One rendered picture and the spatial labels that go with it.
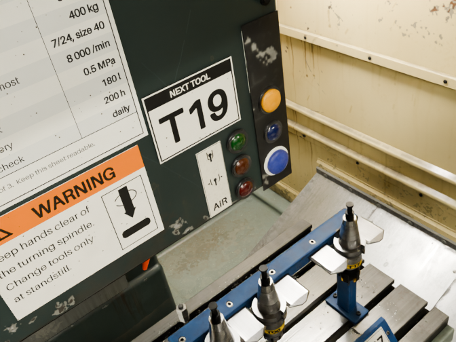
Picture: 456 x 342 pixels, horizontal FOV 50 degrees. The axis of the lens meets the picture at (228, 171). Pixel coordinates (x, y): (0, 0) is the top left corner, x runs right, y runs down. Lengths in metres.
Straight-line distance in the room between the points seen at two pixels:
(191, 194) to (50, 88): 0.19
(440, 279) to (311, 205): 0.48
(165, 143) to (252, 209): 1.63
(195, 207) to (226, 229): 1.49
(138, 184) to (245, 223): 1.57
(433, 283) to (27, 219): 1.26
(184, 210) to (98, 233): 0.09
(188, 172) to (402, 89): 0.97
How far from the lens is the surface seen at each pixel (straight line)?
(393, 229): 1.61
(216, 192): 0.52
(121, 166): 0.44
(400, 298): 1.36
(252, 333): 0.92
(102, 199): 0.45
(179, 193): 0.49
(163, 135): 0.45
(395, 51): 1.34
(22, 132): 0.40
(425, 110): 1.37
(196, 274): 1.87
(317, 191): 1.75
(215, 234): 2.00
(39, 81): 0.39
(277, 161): 0.55
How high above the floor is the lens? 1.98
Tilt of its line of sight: 37 degrees down
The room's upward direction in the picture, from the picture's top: 11 degrees counter-clockwise
